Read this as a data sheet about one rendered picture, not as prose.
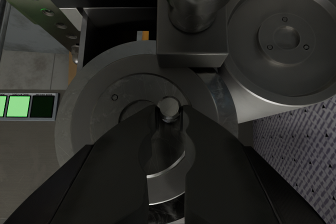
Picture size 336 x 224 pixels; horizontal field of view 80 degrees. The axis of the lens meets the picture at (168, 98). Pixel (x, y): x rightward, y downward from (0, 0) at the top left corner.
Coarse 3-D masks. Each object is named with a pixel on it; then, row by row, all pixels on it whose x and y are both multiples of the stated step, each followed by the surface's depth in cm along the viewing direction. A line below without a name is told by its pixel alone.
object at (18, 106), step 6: (12, 96) 50; (18, 96) 50; (24, 96) 50; (12, 102) 50; (18, 102) 50; (24, 102) 50; (12, 108) 50; (18, 108) 50; (24, 108) 50; (12, 114) 49; (18, 114) 49; (24, 114) 49
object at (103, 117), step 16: (128, 80) 15; (144, 80) 15; (160, 80) 15; (112, 96) 15; (128, 96) 15; (144, 96) 15; (160, 96) 15; (176, 96) 15; (96, 112) 14; (112, 112) 14; (128, 112) 15; (96, 128) 14; (160, 128) 14; (176, 128) 14; (160, 144) 14; (176, 144) 14; (160, 160) 14; (176, 160) 14
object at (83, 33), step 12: (84, 12) 19; (84, 24) 19; (84, 36) 18; (96, 36) 21; (108, 36) 25; (120, 36) 31; (132, 36) 40; (84, 48) 18; (96, 48) 21; (108, 48) 25; (84, 60) 18
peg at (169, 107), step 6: (168, 96) 12; (162, 102) 12; (168, 102) 12; (174, 102) 12; (162, 108) 12; (168, 108) 12; (174, 108) 12; (162, 114) 11; (168, 114) 11; (174, 114) 11; (168, 120) 12; (174, 120) 13
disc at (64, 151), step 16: (112, 48) 18; (128, 48) 18; (144, 48) 18; (96, 64) 17; (80, 80) 17; (208, 80) 17; (64, 96) 17; (224, 96) 16; (64, 112) 17; (224, 112) 16; (64, 128) 16; (64, 144) 16; (64, 160) 16; (160, 208) 15; (176, 208) 15
